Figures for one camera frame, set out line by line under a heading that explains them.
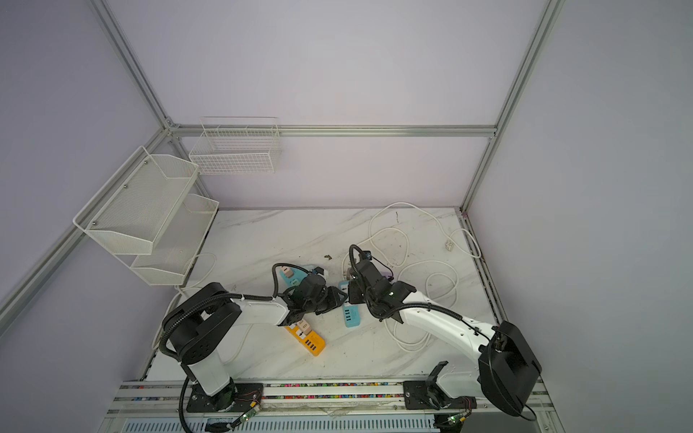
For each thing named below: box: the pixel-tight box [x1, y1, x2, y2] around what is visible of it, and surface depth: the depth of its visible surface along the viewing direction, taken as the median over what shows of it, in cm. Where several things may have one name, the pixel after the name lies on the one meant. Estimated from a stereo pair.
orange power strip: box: [284, 324, 326, 357], surface depth 83 cm
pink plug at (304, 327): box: [296, 319, 312, 335], surface depth 81 cm
